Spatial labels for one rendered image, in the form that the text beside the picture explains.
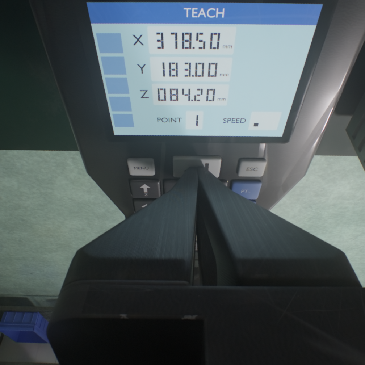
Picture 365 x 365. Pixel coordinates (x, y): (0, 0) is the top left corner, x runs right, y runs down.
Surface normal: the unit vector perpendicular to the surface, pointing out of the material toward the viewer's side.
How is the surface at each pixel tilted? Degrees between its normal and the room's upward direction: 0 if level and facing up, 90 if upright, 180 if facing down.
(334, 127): 0
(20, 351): 90
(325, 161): 0
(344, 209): 0
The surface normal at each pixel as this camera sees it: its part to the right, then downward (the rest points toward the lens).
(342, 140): -0.01, 0.77
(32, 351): 0.01, -0.64
